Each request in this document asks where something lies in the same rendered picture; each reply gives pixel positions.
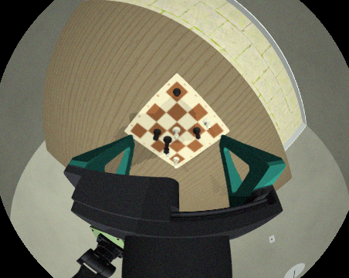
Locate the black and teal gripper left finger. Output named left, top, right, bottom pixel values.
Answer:
left=69, top=134, right=135, bottom=175

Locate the brown and cream chessboard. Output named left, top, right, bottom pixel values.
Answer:
left=124, top=73, right=230, bottom=168

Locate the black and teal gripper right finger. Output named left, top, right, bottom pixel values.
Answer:
left=219, top=134, right=286, bottom=207

